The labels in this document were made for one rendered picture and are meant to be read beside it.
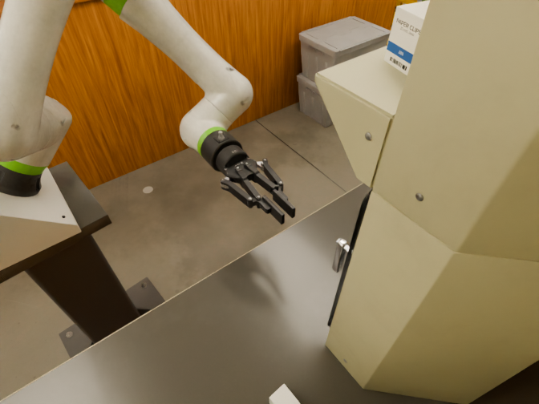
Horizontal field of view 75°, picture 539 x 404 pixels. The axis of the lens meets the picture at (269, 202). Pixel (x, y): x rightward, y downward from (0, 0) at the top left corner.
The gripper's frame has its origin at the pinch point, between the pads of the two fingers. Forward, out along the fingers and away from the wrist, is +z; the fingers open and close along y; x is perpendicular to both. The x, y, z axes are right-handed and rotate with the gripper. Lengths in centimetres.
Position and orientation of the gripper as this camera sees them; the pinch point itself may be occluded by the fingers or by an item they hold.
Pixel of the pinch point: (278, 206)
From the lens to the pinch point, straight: 75.2
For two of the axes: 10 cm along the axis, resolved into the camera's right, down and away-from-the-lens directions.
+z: 5.9, 5.9, -5.5
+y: 8.0, -4.5, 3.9
